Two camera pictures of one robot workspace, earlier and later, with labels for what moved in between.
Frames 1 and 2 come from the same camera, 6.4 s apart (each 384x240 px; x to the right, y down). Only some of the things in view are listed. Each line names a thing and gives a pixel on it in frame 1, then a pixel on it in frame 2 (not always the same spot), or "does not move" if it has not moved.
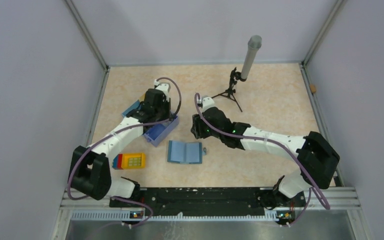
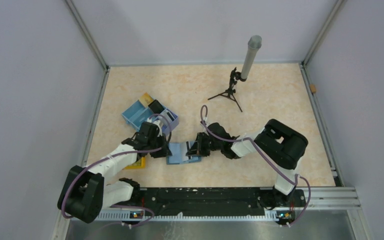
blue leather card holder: (185, 152) does not move
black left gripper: (167, 103) → (162, 152)
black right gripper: (197, 128) → (197, 149)
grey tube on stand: (254, 43) does not move
